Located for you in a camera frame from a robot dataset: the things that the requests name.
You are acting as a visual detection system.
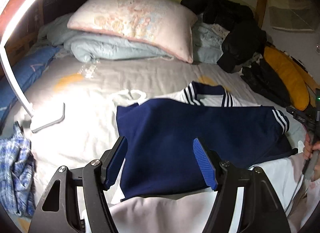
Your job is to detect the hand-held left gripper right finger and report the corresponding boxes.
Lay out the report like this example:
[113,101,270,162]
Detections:
[192,137,292,233]

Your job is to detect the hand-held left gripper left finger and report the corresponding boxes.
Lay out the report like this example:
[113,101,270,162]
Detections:
[27,136,128,233]

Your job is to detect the yellow pillow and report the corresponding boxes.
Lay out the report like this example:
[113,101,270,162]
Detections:
[264,46,310,112]

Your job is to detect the person's right hand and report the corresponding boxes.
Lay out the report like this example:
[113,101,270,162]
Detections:
[303,133,320,161]

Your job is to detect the checkered bed curtain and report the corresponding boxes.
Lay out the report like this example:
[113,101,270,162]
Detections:
[265,0,315,32]

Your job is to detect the blue plaid shirt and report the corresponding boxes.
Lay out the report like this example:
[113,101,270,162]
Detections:
[0,121,37,217]

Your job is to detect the pink floral pillow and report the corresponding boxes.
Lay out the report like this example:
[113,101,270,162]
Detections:
[67,0,198,64]

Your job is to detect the pale blue quilt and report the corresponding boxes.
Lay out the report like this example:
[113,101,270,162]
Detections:
[37,14,230,64]

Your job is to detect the white arc lamp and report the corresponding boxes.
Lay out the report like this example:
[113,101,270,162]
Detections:
[0,0,65,133]

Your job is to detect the black puffer jacket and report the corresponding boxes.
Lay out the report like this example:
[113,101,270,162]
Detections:
[180,0,268,73]

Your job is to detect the white and navy varsity jacket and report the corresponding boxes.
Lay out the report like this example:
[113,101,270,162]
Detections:
[110,83,310,233]

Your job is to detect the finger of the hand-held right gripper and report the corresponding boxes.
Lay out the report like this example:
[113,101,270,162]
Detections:
[286,106,308,123]

